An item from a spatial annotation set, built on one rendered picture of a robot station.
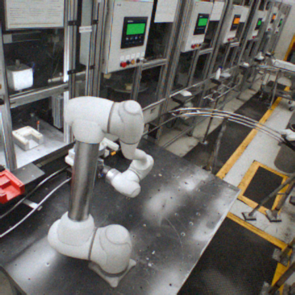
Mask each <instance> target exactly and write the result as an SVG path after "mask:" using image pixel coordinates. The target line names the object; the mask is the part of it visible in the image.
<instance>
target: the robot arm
mask: <svg viewBox="0 0 295 295"><path fill-rule="evenodd" d="M64 118H65V121H66V123H67V124H68V125H69V126H71V127H72V131H73V134H74V137H75V139H76V145H75V150H74V161H73V166H72V178H71V182H72V183H71V188H70V197H69V203H68V212H66V213H65V214H64V215H63V216H62V217H61V219H59V220H57V221H55V222H54V223H53V226H52V227H51V228H50V229H49V233H48V237H47V240H48V242H49V243H50V245H51V247H52V248H53V249H54V250H56V251H57V252H59V253H61V254H64V255H68V256H71V257H76V258H80V259H87V260H90V261H92V262H90V263H89V265H88V267H89V269H91V270H92V271H95V272H96V273H97V274H98V275H100V276H101V277H102V278H103V279H104V280H106V281H107V282H108V283H109V284H110V285H111V287H112V288H116V287H117V286H118V283H119V282H120V281H121V280H122V279H123V278H124V277H125V276H126V274H127V273H128V272H129V270H131V269H132V268H133V267H135V266H136V262H135V261H134V260H133V259H130V256H131V251H132V241H131V237H130V234H129V232H128V231H127V230H126V229H125V228H124V227H123V226H121V225H108V226H106V227H102V228H97V227H95V225H94V218H93V217H92V216H91V215H90V207H91V202H92V194H93V189H94V181H95V175H97V176H98V177H99V178H101V177H103V178H105V180H106V181H107V182H108V183H109V184H111V185H113V186H114V187H115V189H116V190H118V191H119V192H120V193H122V194H124V195H125V196H128V197H130V198H134V197H136V196H137V195H138V194H139V193H140V190H141V188H140V185H139V181H141V179H143V178H144V177H145V176H146V175H147V174H148V173H149V172H150V170H151V169H152V167H153V158H152V157H151V156H150V155H146V153H145V152H144V151H142V150H139V149H136V148H137V145H138V143H139V141H140V139H141V137H142V134H143V131H144V114H143V111H142V108H141V106H140V105H139V104H138V103H137V102H135V101H132V100H128V101H123V102H122V103H117V102H113V101H109V100H108V99H102V98H98V97H90V96H83V97H75V98H72V99H70V100H68V101H67V104H66V105H65V110H64ZM107 133H108V134H112V135H116V136H118V137H119V140H120V143H121V149H122V153H123V155H124V156H125V157H126V158H128V159H133V162H132V163H131V164H130V167H129V168H128V170H127V171H125V172H123V173H121V172H119V171H118V170H116V169H112V168H111V167H109V166H106V165H105V164H104V161H105V160H104V159H101V158H100V157H98V156H99V148H100V143H101V142H102V141H103V140H104V138H105V136H106V134H107Z"/></svg>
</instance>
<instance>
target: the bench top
mask: <svg viewBox="0 0 295 295"><path fill-rule="evenodd" d="M136 149H139V150H142V151H144V152H145V153H146V155H150V156H151V157H152V158H153V167H152V169H151V170H150V172H149V173H148V174H147V175H146V176H145V177H144V178H143V179H141V181H139V185H140V188H141V190H140V193H139V194H138V195H137V196H136V197H134V198H130V197H128V196H125V195H124V194H122V193H120V192H119V191H118V190H116V189H115V187H114V186H113V185H111V184H109V183H108V182H107V181H106V180H105V178H103V177H101V178H99V177H98V176H97V175H95V181H94V189H93V194H92V202H91V207H90V215H91V216H92V217H93V218H94V225H95V227H97V228H102V227H106V226H108V225H121V226H123V227H124V228H125V229H126V230H127V231H128V232H129V234H130V237H131V241H132V251H131V256H130V259H133V260H134V261H135V262H136V266H135V267H133V268H132V269H131V270H129V272H128V273H127V274H126V276H125V277H124V278H123V279H122V280H121V281H120V282H119V283H118V286H117V287H116V288H112V287H111V285H110V284H109V283H108V282H107V281H106V280H104V279H103V278H102V277H101V276H100V275H98V274H97V273H96V272H95V271H92V270H91V269H89V267H88V265H89V263H90V262H92V261H90V260H87V259H80V258H76V257H71V256H68V255H64V254H61V253H59V252H57V251H56V250H54V249H53V248H52V247H51V245H50V243H49V242H48V240H47V237H48V233H49V229H50V228H51V227H52V226H53V223H54V222H55V221H57V220H59V219H61V217H62V216H63V215H64V214H65V213H66V212H68V203H69V197H70V188H71V186H69V185H68V184H67V183H66V184H64V185H63V186H61V187H60V188H58V189H57V190H56V191H55V192H54V193H53V194H52V195H51V196H50V197H49V198H48V199H47V200H46V201H45V202H44V203H43V204H41V206H42V208H41V209H40V210H35V211H34V213H33V214H32V215H31V216H29V217H28V218H27V219H26V220H25V221H24V222H23V223H22V224H21V225H19V226H17V227H16V228H15V229H14V230H13V231H12V232H11V231H10V233H8V234H7V235H6V236H4V237H2V238H0V266H1V267H2V268H3V270H4V272H6V274H8V275H9V276H10V278H11V279H12V280H13V281H14V282H15V283H16V284H17V285H18V287H20V289H21V290H22V291H23V292H24V293H25V295H177V294H178V292H179V290H180V289H181V287H182V286H183V284H184V283H185V281H186V279H187V278H188V277H189V275H190V273H191V272H192V270H193V268H194V267H195V265H196V264H197V262H198V261H199V259H200V257H201V256H202V254H203V252H204V251H205V250H206V248H207V247H208V245H209V243H210V241H211V240H212V238H213V237H214V235H215V233H216V232H217V230H218V229H219V227H220V226H221V224H222V222H223V221H224V219H225V217H226V216H227V214H228V212H229V211H230V209H231V207H232V205H233V204H234V202H235V201H236V199H237V197H238V195H239V194H240V192H241V191H242V189H240V188H238V187H235V186H233V185H231V184H229V183H228V182H226V181H225V180H223V179H221V178H219V177H217V176H215V175H214V174H211V173H209V172H207V171H206V170H204V169H202V168H200V167H198V166H197V165H195V164H193V163H191V162H189V161H187V160H185V159H183V158H181V157H179V156H178V155H176V154H174V153H172V152H170V151H169V150H167V149H165V148H163V147H161V146H159V145H157V144H155V143H153V142H151V141H149V140H148V139H146V138H144V137H142V138H141V139H140V141H139V143H138V145H137V148H136ZM175 157H176V159H175ZM132 162H133V159H128V158H127V159H123V158H122V157H120V156H118V155H117V154H114V155H112V156H110V157H109V160H108V161H106V162H104V164H105V165H106V166H109V167H111V168H112V169H116V170H118V171H119V172H121V173H123V172H125V171H127V170H128V168H129V167H130V164H131V163H132ZM173 175H174V176H173ZM66 180H67V172H65V173H63V174H62V175H60V176H58V177H57V178H54V179H52V180H50V181H49V182H47V183H45V184H43V185H41V186H40V187H38V189H37V190H35V191H34V192H33V193H32V194H30V195H29V196H28V197H27V198H26V199H27V200H30V201H32V202H34V203H36V204H39V203H41V202H42V200H43V199H44V198H45V197H46V196H48V195H49V194H50V193H51V192H52V191H53V189H55V188H56V187H57V186H58V185H60V184H62V183H63V182H65V181H66ZM203 182H205V184H204V183H203ZM158 189H160V191H159V190H158ZM32 210H33V207H30V206H28V205H26V204H23V203H21V204H20V205H19V206H18V207H15V208H14V209H13V210H12V211H11V212H10V213H9V214H8V215H6V216H4V217H3V218H2V219H1V220H0V236H1V235H2V234H3V233H5V232H6V231H7V230H10V229H11V228H12V227H13V226H15V225H16V224H17V223H19V222H20V221H21V220H22V219H23V218H25V216H26V215H27V214H29V213H30V212H31V211H32Z"/></svg>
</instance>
